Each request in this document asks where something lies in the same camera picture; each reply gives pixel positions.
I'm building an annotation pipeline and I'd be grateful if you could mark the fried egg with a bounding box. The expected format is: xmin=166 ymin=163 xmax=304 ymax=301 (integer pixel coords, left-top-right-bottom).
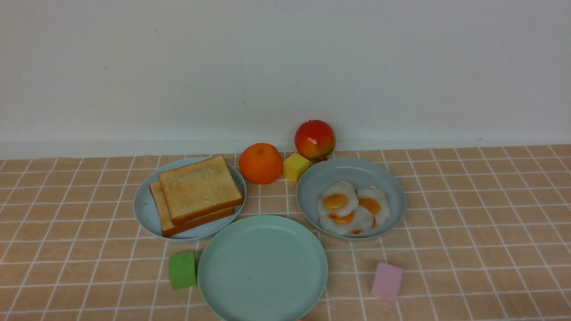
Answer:
xmin=318 ymin=205 xmax=377 ymax=236
xmin=357 ymin=185 xmax=391 ymax=227
xmin=317 ymin=181 xmax=359 ymax=217

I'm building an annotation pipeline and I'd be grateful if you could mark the toast slice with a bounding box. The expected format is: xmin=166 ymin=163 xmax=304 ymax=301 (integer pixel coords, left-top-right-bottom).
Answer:
xmin=158 ymin=155 xmax=244 ymax=224
xmin=149 ymin=181 xmax=235 ymax=238

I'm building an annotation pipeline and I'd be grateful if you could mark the yellow cube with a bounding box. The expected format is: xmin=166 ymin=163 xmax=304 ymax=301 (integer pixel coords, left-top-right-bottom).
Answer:
xmin=283 ymin=152 xmax=311 ymax=183

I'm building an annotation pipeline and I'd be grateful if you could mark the orange fruit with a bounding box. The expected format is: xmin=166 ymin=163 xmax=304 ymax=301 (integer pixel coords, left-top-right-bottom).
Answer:
xmin=237 ymin=143 xmax=283 ymax=185

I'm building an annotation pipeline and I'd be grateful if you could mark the red apple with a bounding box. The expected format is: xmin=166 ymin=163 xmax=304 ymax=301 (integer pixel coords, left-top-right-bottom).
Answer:
xmin=294 ymin=119 xmax=336 ymax=162

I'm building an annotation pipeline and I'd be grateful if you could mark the grey-blue plate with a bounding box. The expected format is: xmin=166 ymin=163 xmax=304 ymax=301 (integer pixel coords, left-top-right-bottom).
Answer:
xmin=296 ymin=158 xmax=406 ymax=240

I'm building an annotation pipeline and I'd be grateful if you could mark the green plate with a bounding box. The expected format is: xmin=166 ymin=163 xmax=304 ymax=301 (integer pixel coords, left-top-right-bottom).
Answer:
xmin=197 ymin=215 xmax=328 ymax=321

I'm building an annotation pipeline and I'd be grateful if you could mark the light blue plate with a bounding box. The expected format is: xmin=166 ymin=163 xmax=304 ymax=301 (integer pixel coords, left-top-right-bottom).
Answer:
xmin=133 ymin=158 xmax=244 ymax=243

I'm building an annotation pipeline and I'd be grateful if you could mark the green cube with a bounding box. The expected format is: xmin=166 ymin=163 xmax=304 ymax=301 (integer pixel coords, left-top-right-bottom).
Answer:
xmin=169 ymin=252 xmax=198 ymax=290

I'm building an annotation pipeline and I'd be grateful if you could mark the pink cube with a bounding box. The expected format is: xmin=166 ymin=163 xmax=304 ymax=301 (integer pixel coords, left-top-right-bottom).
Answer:
xmin=371 ymin=262 xmax=404 ymax=303

